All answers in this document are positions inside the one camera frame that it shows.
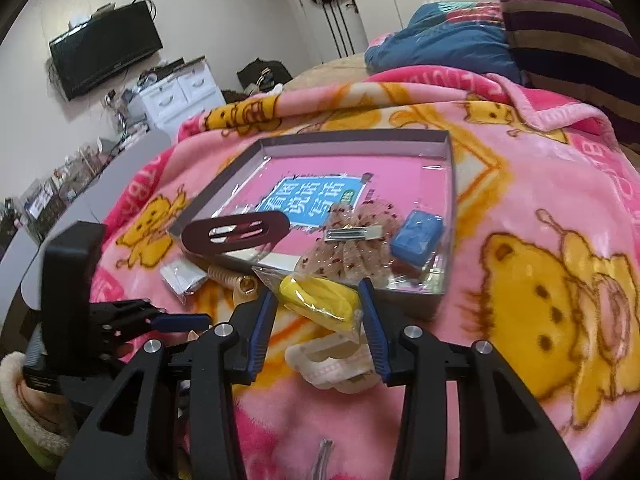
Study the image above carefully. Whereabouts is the yellow-green cloth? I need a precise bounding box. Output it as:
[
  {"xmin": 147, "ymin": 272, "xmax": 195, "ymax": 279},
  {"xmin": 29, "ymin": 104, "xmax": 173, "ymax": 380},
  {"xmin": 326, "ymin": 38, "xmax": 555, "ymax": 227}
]
[{"xmin": 27, "ymin": 437, "xmax": 68, "ymax": 473}]

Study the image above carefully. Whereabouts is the white claw hair clip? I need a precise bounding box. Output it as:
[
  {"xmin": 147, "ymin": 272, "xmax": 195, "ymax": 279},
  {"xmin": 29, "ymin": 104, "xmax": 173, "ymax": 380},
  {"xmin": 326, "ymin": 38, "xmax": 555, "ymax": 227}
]
[{"xmin": 285, "ymin": 332, "xmax": 381, "ymax": 393}]

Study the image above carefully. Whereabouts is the grey desk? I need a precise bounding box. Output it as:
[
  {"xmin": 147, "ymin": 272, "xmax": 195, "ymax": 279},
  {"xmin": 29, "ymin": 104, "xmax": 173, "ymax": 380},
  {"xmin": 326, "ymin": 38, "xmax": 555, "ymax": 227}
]
[{"xmin": 0, "ymin": 127, "xmax": 173, "ymax": 311}]

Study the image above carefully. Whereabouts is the pink book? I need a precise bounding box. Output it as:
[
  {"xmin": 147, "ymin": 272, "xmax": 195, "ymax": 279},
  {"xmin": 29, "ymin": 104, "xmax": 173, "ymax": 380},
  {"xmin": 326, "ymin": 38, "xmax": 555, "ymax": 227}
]
[{"xmin": 220, "ymin": 152, "xmax": 453, "ymax": 281}]

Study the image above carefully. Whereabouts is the grey cardboard box tray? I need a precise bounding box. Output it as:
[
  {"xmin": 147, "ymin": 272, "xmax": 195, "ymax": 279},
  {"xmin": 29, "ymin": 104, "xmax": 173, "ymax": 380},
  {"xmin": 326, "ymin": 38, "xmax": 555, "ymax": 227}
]
[{"xmin": 167, "ymin": 129, "xmax": 457, "ymax": 321}]

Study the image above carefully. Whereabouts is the person's left forearm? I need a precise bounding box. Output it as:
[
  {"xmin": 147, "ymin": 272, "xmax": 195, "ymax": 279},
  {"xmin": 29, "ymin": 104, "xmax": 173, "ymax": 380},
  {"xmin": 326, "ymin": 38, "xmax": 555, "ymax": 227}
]
[{"xmin": 0, "ymin": 350, "xmax": 76, "ymax": 461}]

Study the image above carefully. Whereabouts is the pink pompom hair clip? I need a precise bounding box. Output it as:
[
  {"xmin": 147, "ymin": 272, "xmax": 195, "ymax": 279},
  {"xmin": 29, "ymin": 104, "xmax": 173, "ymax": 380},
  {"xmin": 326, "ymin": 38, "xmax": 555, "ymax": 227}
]
[{"xmin": 310, "ymin": 439, "xmax": 336, "ymax": 480}]

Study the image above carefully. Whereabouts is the purple striped blanket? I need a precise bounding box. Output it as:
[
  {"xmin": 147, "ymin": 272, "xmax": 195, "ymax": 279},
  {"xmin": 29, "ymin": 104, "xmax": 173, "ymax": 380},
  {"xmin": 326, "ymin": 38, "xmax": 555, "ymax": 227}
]
[{"xmin": 500, "ymin": 0, "xmax": 640, "ymax": 148}]

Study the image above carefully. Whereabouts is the maroon oval barrette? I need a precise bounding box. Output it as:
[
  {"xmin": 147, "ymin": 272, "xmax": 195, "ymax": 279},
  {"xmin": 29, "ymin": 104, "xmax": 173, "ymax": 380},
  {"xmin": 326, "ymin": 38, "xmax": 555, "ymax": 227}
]
[{"xmin": 181, "ymin": 210, "xmax": 291, "ymax": 257}]

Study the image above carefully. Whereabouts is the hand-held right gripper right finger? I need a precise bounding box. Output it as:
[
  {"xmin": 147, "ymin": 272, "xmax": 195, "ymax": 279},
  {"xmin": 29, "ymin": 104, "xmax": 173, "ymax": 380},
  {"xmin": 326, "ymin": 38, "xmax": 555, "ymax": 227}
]
[{"xmin": 357, "ymin": 277, "xmax": 583, "ymax": 480}]

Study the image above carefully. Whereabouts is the pink bear printed blanket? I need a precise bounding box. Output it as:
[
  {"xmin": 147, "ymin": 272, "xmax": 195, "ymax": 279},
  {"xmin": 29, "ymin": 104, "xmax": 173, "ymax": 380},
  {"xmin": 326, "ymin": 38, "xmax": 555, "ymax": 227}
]
[{"xmin": 97, "ymin": 67, "xmax": 640, "ymax": 480}]

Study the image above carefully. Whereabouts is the blue quilt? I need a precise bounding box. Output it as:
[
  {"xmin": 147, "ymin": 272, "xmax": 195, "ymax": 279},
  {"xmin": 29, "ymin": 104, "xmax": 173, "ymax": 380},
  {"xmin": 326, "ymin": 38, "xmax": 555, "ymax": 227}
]
[{"xmin": 364, "ymin": 1, "xmax": 521, "ymax": 86}]

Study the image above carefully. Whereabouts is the yellow item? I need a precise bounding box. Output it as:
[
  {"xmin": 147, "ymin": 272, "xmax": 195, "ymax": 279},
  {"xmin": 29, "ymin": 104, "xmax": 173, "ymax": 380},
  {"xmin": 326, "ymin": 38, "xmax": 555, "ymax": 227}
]
[{"xmin": 252, "ymin": 265, "xmax": 366, "ymax": 336}]

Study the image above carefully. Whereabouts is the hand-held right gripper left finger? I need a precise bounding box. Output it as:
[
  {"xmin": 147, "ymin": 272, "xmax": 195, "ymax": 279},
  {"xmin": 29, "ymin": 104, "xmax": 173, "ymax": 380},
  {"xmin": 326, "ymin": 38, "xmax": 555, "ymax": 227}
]
[{"xmin": 55, "ymin": 290, "xmax": 278, "ymax": 480}]

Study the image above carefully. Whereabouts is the white drawer cabinet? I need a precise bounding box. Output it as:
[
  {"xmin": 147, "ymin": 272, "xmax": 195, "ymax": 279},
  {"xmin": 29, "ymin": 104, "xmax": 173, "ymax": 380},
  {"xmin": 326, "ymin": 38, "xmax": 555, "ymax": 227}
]
[{"xmin": 127, "ymin": 57, "xmax": 226, "ymax": 131}]

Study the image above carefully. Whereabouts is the translucent dotted bow hair clip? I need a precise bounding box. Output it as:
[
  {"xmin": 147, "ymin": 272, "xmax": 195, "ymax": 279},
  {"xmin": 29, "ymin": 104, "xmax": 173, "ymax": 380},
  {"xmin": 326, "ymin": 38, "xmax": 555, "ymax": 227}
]
[{"xmin": 300, "ymin": 199, "xmax": 403, "ymax": 286}]

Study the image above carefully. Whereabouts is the clear desk organizer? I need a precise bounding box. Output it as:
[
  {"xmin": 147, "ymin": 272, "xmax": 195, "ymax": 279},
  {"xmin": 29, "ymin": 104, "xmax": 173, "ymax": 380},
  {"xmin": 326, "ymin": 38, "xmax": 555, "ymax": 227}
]
[{"xmin": 20, "ymin": 145, "xmax": 108, "ymax": 231}]

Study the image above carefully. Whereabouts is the black wall television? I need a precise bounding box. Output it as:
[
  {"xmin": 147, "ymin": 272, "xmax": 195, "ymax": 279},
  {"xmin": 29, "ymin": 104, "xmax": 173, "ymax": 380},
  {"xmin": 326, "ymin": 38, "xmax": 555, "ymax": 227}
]
[{"xmin": 48, "ymin": 2, "xmax": 164, "ymax": 102}]

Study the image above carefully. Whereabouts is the small clear plastic packet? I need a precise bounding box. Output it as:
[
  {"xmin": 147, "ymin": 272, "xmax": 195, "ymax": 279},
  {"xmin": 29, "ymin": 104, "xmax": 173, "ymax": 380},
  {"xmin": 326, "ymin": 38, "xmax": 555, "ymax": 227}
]
[{"xmin": 160, "ymin": 257, "xmax": 208, "ymax": 297}]

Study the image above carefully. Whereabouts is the blue item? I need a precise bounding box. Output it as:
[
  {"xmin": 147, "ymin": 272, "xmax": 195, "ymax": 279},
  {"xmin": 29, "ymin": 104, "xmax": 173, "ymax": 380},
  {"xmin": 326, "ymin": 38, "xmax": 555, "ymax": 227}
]
[{"xmin": 389, "ymin": 208, "xmax": 446, "ymax": 267}]

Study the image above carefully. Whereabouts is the beige claw hair clip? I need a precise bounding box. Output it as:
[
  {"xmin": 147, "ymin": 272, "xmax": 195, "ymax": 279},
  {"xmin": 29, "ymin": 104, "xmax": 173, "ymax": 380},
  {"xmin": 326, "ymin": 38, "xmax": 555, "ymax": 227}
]
[{"xmin": 206, "ymin": 263, "xmax": 261, "ymax": 306}]

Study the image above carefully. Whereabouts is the black bag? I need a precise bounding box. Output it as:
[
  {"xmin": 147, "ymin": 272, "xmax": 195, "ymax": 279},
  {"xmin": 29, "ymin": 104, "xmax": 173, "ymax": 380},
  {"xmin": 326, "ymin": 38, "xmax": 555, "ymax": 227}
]
[{"xmin": 236, "ymin": 59, "xmax": 293, "ymax": 92}]

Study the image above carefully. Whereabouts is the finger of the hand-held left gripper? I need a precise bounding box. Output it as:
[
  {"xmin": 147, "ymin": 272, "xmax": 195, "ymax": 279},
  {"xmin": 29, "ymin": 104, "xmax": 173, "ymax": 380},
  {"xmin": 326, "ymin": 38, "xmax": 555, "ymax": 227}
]
[
  {"xmin": 115, "ymin": 310, "xmax": 212, "ymax": 356},
  {"xmin": 89, "ymin": 298, "xmax": 162, "ymax": 322}
]

